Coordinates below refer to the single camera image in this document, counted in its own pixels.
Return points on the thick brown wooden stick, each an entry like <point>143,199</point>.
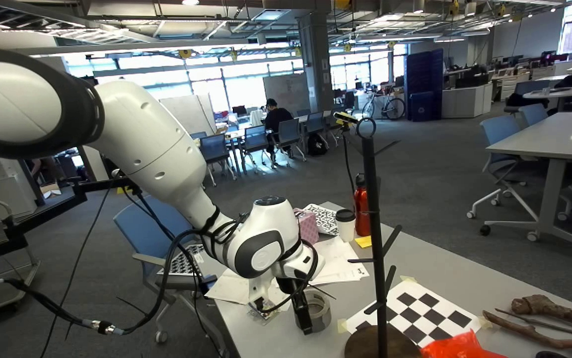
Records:
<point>544,304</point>

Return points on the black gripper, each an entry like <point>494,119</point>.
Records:
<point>295,278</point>

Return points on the orange plastic bag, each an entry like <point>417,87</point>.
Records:
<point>460,346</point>

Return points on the black white checkerboard sheet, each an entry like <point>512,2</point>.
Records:
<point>434,300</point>

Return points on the red water bottle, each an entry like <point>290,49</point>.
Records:
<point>361,211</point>

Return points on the pink patterned tissue box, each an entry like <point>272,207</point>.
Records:
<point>307,228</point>

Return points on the black camera on thin stand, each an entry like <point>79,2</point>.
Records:
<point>343,119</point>

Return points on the white cup with black lid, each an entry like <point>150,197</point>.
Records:
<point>345,228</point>

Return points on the blue office chair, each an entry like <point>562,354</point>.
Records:
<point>143,230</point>
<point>532,113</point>
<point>500,149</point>
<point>254,137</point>
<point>214,149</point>
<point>288,131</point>

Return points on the black white AprilTag sheet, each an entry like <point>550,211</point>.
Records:
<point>325,218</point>

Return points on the black stand with wooden base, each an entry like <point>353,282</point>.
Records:
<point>373,218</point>

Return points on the large gray table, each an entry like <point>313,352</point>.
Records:
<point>564,135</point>

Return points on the yellow sticky notes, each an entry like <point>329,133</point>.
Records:
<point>363,242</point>

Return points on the white gridded board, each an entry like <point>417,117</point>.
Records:
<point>178,264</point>

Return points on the person in black shirt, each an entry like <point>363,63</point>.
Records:
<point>274,119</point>

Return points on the small black object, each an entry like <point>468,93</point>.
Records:
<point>550,354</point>

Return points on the white low cabinet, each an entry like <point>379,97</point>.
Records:
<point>464,99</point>

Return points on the thin brown wooden stick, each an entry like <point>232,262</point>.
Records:
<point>536,334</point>

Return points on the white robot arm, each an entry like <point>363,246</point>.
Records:
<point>147,145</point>

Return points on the blue cabinet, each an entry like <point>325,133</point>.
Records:
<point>425,81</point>

